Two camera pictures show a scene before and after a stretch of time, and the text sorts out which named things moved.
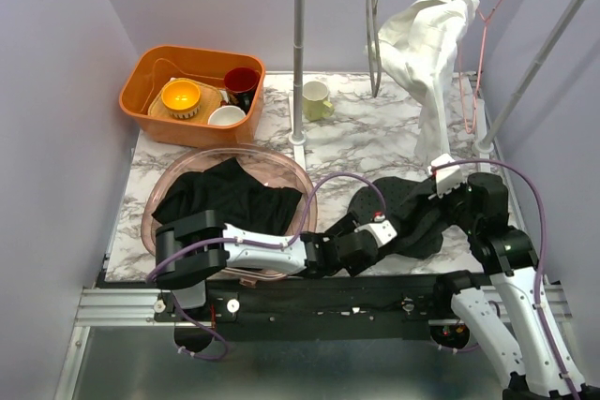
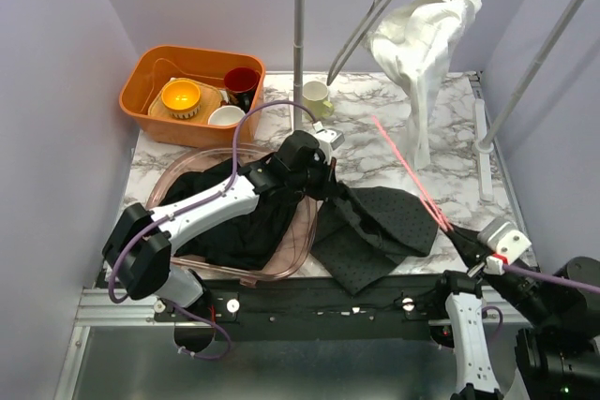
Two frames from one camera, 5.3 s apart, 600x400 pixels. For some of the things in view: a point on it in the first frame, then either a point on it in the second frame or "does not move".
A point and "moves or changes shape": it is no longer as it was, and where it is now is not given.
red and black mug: [240, 84] does not move
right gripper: [442, 201] -> [470, 244]
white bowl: [226, 115] does not move
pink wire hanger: [486, 22] -> [429, 206]
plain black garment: [229, 189] does not move
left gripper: [343, 228] -> [328, 185]
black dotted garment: [417, 218] moves or changes shape
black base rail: [311, 307] does not move
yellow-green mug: [316, 103] does not move
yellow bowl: [181, 98] does not move
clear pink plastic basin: [266, 167] does not move
